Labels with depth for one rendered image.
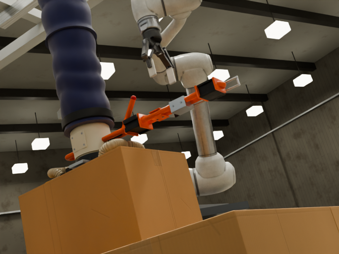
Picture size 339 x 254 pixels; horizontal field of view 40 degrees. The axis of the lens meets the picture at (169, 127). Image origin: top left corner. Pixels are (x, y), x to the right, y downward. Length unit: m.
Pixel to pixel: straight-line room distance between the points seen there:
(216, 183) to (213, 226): 1.69
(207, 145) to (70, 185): 0.90
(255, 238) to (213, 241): 0.07
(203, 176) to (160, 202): 0.79
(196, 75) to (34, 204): 1.04
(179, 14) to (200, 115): 0.65
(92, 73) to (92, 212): 0.64
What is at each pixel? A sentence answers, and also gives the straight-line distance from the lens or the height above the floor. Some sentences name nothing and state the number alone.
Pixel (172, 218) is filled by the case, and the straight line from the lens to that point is 1.73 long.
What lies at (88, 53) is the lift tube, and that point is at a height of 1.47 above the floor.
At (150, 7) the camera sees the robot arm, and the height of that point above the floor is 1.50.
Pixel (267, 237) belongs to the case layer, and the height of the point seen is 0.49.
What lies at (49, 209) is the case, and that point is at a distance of 1.89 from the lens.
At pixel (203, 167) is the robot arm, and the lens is 2.45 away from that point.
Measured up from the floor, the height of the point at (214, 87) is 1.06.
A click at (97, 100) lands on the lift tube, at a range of 1.98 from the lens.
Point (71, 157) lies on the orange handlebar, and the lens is 2.06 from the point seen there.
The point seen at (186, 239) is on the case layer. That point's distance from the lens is 0.80.
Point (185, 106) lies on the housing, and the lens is 1.71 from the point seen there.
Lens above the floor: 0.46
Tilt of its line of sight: 18 degrees up
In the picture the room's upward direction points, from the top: 15 degrees counter-clockwise
